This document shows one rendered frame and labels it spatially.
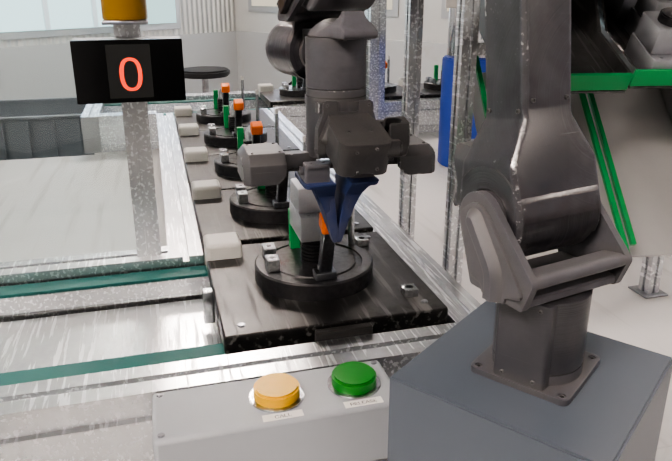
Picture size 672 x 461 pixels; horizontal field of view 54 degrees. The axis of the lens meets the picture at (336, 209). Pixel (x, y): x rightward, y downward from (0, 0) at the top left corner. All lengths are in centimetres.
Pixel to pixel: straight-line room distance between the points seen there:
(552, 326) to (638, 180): 53
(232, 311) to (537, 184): 41
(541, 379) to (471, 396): 4
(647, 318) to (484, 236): 64
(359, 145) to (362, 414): 23
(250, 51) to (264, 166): 545
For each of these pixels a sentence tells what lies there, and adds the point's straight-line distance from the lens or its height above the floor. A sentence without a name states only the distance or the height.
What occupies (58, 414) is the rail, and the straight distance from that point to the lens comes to 63.
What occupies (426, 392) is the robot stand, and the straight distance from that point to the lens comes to 43.
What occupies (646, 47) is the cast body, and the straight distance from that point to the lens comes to 84.
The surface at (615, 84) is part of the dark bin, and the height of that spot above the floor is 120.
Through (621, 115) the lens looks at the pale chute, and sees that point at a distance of 96.
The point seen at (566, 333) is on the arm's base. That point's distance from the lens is 42.
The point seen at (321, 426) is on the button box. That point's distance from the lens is 58.
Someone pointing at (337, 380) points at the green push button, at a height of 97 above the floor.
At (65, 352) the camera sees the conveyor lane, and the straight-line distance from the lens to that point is 79.
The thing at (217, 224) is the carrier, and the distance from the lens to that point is 96.
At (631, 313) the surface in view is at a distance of 102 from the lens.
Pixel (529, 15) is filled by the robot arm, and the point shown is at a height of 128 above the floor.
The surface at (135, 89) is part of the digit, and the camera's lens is 80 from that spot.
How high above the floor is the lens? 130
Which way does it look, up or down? 19 degrees down
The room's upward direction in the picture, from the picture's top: straight up
